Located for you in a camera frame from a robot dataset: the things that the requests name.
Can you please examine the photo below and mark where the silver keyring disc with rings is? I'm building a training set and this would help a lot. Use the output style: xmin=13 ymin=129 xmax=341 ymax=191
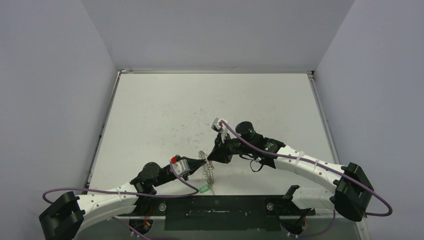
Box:
xmin=198 ymin=150 xmax=215 ymax=195

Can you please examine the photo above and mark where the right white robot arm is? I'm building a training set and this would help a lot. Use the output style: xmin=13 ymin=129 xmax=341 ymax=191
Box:
xmin=207 ymin=118 xmax=374 ymax=222

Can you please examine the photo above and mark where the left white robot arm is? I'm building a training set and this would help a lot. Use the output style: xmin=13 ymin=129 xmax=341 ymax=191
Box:
xmin=38 ymin=155 xmax=207 ymax=240

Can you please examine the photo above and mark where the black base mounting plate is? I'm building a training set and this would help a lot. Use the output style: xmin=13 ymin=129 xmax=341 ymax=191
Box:
xmin=125 ymin=194 xmax=316 ymax=232

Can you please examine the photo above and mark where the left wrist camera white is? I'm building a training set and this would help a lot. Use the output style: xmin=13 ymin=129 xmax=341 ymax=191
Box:
xmin=170 ymin=159 xmax=191 ymax=177

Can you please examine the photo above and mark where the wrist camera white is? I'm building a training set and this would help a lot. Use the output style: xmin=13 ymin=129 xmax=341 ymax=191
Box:
xmin=211 ymin=118 xmax=228 ymax=143
xmin=170 ymin=159 xmax=191 ymax=177

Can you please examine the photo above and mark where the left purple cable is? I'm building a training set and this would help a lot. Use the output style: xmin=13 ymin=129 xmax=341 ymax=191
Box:
xmin=42 ymin=162 xmax=200 ymax=240

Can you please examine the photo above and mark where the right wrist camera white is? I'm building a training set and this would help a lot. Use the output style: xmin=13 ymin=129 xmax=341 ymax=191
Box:
xmin=211 ymin=118 xmax=228 ymax=143

